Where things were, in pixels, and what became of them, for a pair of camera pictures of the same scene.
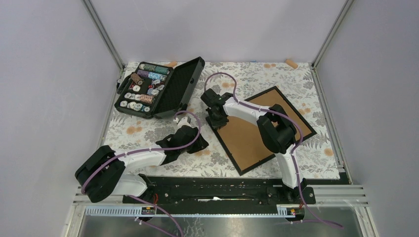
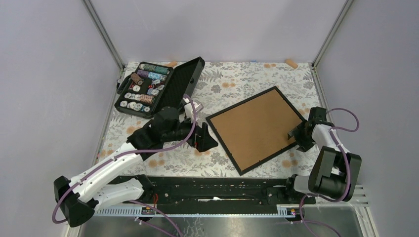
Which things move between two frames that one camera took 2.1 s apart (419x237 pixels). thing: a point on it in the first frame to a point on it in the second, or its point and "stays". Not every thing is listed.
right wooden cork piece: (291, 63) stays
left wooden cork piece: (172, 64) stays
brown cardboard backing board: (244, 137) stays
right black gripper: (217, 125) to (304, 146)
